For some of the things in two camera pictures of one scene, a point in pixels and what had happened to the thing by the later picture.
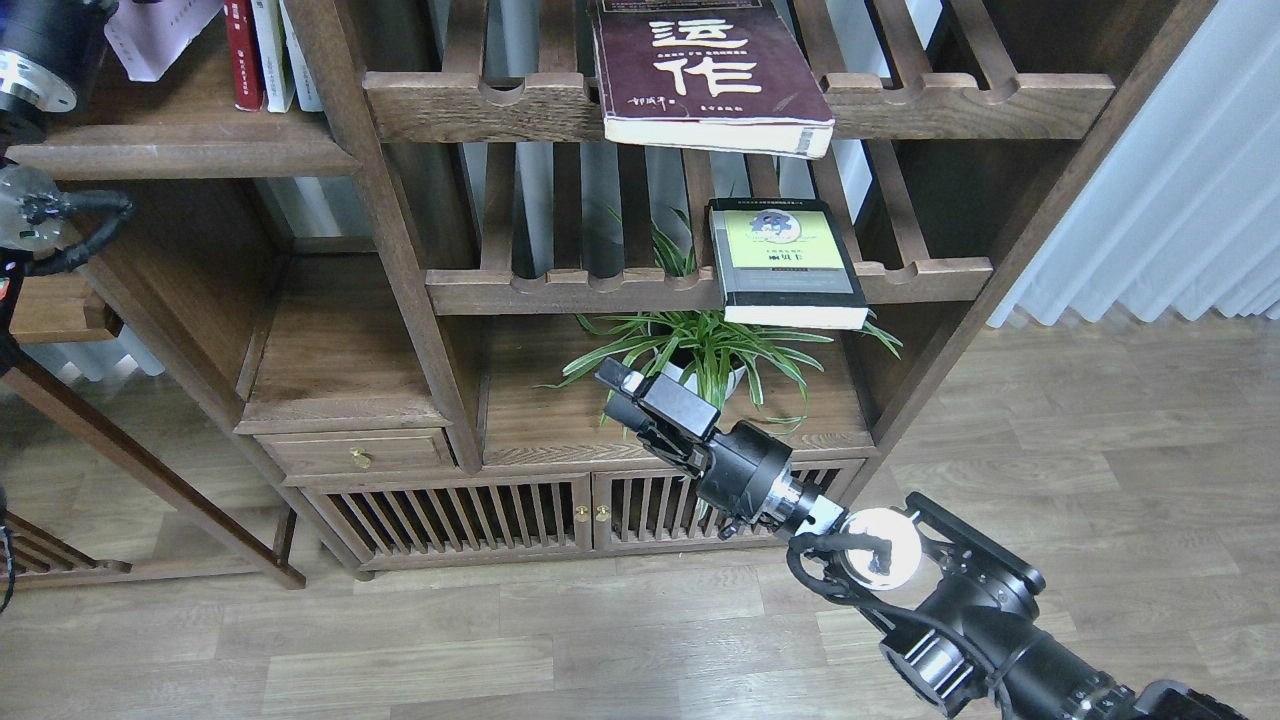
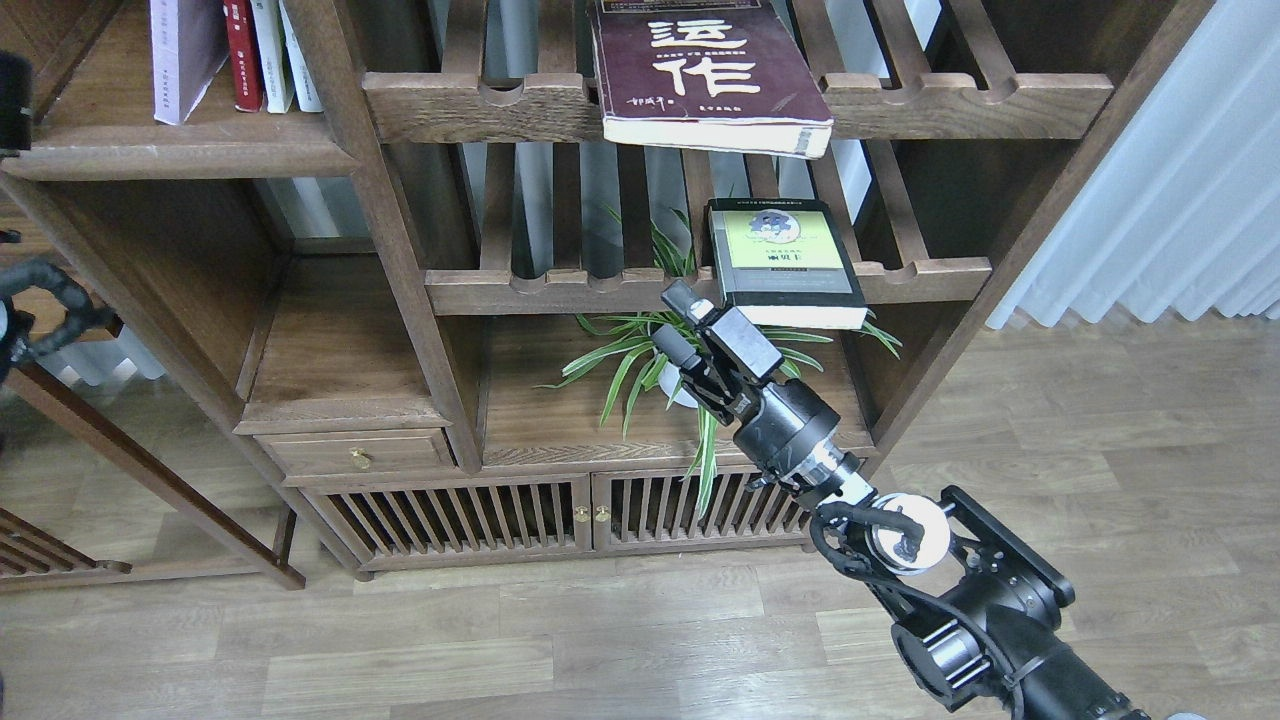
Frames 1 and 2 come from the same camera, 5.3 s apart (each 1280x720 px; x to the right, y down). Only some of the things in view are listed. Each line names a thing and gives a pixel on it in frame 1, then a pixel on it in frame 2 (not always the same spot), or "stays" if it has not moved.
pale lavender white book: [148, 35] to [189, 43]
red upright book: [245, 55] stays
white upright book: [277, 79] stays
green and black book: [783, 262] stays
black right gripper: [737, 467] to [781, 426]
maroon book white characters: [708, 75] stays
